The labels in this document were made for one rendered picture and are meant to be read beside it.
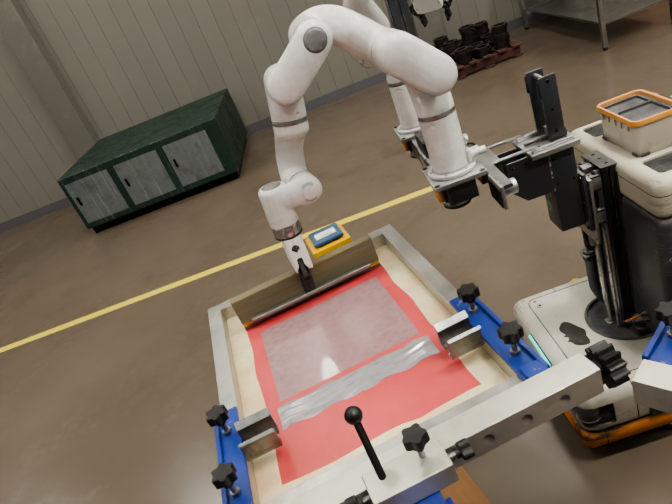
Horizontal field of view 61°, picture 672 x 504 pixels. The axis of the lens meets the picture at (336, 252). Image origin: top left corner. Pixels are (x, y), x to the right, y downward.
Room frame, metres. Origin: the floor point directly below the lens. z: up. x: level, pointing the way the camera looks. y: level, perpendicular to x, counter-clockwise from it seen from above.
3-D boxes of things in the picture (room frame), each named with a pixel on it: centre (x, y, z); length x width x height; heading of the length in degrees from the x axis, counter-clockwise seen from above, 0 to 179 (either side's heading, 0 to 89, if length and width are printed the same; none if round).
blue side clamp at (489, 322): (0.86, -0.22, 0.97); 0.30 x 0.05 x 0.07; 5
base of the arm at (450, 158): (1.35, -0.38, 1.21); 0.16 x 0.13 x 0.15; 85
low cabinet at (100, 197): (6.73, 1.42, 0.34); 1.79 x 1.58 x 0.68; 85
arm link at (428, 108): (1.34, -0.36, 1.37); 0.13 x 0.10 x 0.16; 1
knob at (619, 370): (0.66, -0.32, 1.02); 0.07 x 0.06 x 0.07; 5
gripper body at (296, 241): (1.33, 0.10, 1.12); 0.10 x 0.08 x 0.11; 5
